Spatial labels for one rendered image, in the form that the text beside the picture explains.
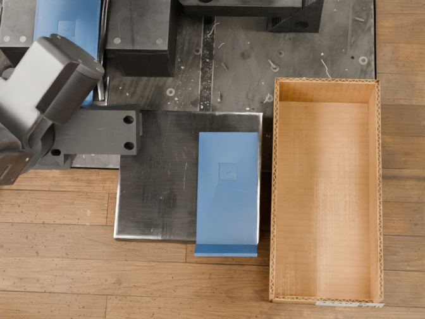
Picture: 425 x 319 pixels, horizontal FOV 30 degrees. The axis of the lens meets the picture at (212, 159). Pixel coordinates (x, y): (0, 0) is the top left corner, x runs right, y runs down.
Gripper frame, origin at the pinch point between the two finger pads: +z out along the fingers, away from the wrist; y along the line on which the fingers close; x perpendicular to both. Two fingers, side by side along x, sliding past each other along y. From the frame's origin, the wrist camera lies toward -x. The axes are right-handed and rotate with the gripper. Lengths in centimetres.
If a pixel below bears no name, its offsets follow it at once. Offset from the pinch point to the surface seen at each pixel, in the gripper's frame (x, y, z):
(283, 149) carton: -25.8, -6.4, 6.7
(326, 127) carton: -31.0, -4.0, 7.9
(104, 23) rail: -4.5, 8.4, 6.7
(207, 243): -16.9, -15.9, -0.9
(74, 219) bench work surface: -0.9, -14.6, 3.4
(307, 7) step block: -28.4, 10.2, 9.3
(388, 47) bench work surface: -39.1, 5.1, 13.6
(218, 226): -18.2, -14.1, 0.2
